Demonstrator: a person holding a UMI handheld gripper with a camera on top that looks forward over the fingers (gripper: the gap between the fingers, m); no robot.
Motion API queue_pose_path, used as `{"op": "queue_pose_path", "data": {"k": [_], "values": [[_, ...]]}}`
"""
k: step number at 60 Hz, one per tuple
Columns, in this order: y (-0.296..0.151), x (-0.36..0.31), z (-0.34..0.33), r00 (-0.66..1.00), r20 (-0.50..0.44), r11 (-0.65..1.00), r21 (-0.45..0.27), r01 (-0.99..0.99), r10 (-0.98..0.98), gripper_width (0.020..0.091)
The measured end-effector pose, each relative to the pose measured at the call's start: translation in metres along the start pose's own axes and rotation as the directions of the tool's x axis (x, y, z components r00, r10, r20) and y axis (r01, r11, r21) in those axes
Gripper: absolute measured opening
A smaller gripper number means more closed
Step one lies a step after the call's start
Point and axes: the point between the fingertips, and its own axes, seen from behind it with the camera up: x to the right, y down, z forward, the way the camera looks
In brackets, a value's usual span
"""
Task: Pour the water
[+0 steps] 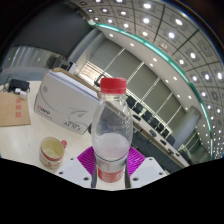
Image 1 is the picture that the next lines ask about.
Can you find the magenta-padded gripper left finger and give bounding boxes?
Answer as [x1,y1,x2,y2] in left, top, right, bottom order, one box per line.
[54,146,98,189]

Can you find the recessed ceiling lights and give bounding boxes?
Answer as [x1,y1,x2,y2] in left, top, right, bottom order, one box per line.
[76,0,224,158]

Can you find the row of black chairs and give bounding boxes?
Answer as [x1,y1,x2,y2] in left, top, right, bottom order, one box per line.
[125,94,178,146]

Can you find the small white charger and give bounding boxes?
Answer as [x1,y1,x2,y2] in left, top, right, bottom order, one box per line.
[14,87,28,100]

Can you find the red and cream mug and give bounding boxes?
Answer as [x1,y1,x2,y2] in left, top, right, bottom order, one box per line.
[39,136,68,170]

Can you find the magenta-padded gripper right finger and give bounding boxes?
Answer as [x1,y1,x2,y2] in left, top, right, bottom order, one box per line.
[125,146,168,190]

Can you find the clear red-capped water bottle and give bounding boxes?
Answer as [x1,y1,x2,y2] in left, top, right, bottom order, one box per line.
[91,77,134,191]

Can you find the white copy paper carton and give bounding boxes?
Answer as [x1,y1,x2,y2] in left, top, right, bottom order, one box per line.
[33,67,102,136]

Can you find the brown paper envelope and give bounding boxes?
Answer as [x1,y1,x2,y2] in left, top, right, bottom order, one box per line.
[0,91,32,128]

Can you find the tangled black cable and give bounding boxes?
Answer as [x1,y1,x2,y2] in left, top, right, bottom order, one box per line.
[1,76,13,93]

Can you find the long curved conference desk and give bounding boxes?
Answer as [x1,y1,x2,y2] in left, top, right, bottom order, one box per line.
[128,109,189,174]

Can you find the grey equipment cabinet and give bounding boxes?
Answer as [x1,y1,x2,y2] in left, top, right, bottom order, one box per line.
[46,54,73,71]

